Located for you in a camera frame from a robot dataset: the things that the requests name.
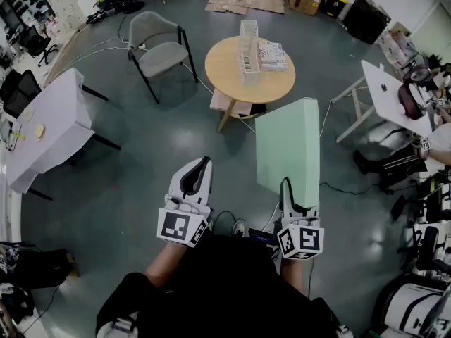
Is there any white slotted rack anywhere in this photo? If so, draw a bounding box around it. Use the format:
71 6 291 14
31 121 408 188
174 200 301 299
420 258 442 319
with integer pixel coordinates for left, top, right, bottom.
238 19 261 86

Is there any person's right forearm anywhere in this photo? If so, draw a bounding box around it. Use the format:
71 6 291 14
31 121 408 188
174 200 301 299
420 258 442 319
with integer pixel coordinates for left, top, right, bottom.
280 255 314 297

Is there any person's grey shoe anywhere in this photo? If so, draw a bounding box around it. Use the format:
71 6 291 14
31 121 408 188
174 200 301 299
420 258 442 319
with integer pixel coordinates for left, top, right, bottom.
231 218 247 238

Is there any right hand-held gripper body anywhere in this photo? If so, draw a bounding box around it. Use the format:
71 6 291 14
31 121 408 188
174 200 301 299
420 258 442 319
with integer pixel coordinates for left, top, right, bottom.
273 212 325 261

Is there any grey chair with black legs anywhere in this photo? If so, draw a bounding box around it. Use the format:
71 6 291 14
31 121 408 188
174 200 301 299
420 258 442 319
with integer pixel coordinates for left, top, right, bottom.
126 11 199 105

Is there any table with white cloth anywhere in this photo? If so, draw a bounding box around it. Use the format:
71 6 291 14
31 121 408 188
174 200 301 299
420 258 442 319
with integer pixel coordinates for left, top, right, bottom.
5 67 123 202

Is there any dark red round case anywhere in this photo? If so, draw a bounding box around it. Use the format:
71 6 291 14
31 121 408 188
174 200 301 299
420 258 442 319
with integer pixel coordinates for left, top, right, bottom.
397 82 429 121

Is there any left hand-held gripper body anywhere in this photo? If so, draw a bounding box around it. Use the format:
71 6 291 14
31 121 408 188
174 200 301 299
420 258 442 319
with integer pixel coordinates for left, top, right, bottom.
156 192 215 249

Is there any black office chair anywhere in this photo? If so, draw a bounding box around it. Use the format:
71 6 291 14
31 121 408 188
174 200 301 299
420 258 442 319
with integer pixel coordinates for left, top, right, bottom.
20 25 59 67

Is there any person's left forearm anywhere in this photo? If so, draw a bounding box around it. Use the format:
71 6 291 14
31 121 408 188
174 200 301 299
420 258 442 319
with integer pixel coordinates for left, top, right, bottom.
142 239 193 290

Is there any black electronic device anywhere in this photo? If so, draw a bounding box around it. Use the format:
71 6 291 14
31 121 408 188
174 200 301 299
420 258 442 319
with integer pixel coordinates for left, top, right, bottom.
248 227 278 249

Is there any round wooden table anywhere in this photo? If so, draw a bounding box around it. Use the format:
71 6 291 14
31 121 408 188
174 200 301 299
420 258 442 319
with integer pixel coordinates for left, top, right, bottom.
204 35 297 133

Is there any black and yellow box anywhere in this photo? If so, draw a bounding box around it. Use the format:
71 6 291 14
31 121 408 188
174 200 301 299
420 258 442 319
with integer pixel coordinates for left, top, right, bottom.
319 0 350 18

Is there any person's black shirt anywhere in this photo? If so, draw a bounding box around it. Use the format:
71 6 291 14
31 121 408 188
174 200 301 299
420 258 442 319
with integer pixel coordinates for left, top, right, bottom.
94 229 353 338

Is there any black cube box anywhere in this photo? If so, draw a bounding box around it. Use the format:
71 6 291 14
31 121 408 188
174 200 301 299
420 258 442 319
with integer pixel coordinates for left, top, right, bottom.
342 0 392 45

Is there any white floor cable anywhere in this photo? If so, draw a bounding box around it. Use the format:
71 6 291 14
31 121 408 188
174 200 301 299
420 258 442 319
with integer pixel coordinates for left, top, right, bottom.
318 99 335 137

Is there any light green board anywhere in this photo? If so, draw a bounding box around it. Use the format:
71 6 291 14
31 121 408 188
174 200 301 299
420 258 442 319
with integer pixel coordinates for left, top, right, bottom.
254 96 321 210

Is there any white trestle desk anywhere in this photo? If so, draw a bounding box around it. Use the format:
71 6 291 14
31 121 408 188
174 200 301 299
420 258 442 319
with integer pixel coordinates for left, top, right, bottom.
330 60 435 144

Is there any black mesh chair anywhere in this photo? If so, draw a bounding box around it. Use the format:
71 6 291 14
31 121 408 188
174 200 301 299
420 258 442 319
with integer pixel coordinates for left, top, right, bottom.
0 69 42 119

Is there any white rounded machine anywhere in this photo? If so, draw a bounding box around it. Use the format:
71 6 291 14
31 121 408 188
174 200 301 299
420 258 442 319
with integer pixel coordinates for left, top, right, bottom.
373 273 451 338

